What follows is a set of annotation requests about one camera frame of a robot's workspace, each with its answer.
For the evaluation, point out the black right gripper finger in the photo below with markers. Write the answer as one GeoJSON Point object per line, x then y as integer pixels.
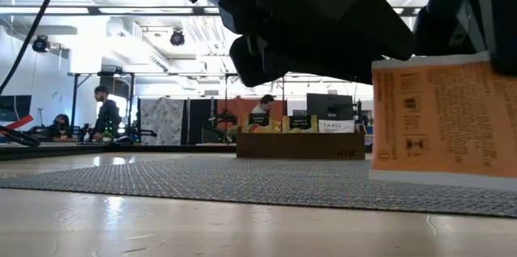
{"type": "Point", "coordinates": [503, 18]}

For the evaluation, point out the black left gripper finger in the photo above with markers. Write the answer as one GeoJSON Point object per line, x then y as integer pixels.
{"type": "Point", "coordinates": [323, 47]}

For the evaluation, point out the brown wooden tea organizer box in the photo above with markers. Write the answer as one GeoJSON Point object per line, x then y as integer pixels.
{"type": "Point", "coordinates": [299, 146]}

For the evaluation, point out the black computer monitor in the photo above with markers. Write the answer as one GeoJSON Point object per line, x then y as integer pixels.
{"type": "Point", "coordinates": [329, 106]}

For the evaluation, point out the person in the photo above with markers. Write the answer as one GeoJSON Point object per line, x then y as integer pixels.
{"type": "Point", "coordinates": [264, 104]}
{"type": "Point", "coordinates": [107, 117]}
{"type": "Point", "coordinates": [60, 126]}

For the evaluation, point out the orange partition panel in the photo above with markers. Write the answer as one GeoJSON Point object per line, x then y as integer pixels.
{"type": "Point", "coordinates": [242, 105]}

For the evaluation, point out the black ceiling spotlight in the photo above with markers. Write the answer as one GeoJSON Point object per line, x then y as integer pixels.
{"type": "Point", "coordinates": [177, 38]}
{"type": "Point", "coordinates": [40, 43]}

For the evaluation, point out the black partition panel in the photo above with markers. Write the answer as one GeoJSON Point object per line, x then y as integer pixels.
{"type": "Point", "coordinates": [200, 121]}

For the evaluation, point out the grey woven placemat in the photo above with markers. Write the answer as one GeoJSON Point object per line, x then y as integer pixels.
{"type": "Point", "coordinates": [242, 180]}

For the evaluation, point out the white patterned curtain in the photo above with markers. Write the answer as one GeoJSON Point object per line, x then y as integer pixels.
{"type": "Point", "coordinates": [161, 121]}

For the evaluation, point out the black background robot arms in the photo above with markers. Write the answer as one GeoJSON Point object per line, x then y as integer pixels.
{"type": "Point", "coordinates": [139, 132]}

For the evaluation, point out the red bar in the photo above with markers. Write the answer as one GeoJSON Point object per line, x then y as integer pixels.
{"type": "Point", "coordinates": [18, 123]}

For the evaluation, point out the black background gantry frame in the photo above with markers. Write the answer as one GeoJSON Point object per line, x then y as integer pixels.
{"type": "Point", "coordinates": [74, 99]}

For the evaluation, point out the black aluminium table frame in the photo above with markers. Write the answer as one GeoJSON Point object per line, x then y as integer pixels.
{"type": "Point", "coordinates": [60, 151]}

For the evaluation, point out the black wall screen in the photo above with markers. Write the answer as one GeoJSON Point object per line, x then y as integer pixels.
{"type": "Point", "coordinates": [16, 105]}

